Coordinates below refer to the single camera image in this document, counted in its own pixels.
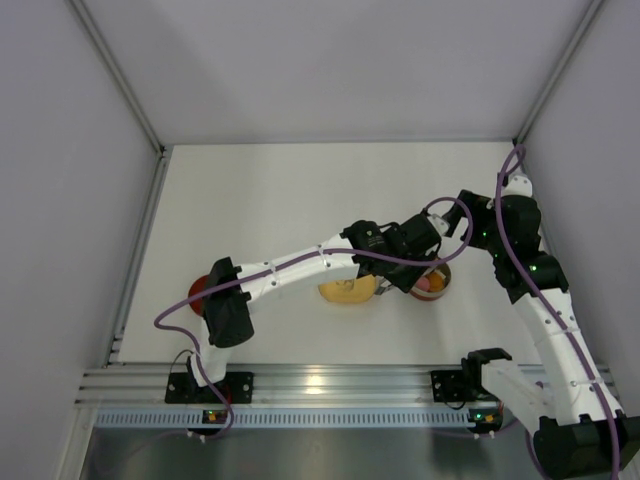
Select metal tongs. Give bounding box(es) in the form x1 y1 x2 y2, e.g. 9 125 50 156
374 279 394 296

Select orange fish cookie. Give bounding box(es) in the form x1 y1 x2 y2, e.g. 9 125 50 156
429 274 446 292

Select red round lid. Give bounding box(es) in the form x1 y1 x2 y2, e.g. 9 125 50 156
188 275 208 317

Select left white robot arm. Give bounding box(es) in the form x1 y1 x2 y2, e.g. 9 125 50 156
189 213 449 388

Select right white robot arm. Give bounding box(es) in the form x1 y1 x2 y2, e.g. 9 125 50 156
444 175 639 479

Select round metal lunch box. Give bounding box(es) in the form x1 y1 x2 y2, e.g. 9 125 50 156
409 264 452 302

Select yellow food container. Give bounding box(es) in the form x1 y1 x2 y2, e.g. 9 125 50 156
318 275 376 304

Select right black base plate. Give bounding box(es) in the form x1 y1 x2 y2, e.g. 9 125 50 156
430 369 469 403

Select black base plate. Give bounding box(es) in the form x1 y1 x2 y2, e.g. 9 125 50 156
430 369 469 403
164 371 254 404

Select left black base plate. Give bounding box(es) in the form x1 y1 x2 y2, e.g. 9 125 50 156
164 371 254 404

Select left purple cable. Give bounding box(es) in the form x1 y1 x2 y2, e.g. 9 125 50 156
153 196 475 441

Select right aluminium frame post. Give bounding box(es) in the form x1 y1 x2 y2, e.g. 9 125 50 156
511 0 609 145

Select aluminium frame post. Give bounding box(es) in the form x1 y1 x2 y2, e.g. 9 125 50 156
511 0 609 145
66 0 165 157

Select aluminium mounting rail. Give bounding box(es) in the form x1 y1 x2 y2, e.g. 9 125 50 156
74 362 614 409

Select slotted cable duct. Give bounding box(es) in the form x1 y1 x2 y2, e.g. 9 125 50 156
94 408 473 429

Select left aluminium frame post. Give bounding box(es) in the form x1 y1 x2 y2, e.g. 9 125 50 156
66 0 165 157

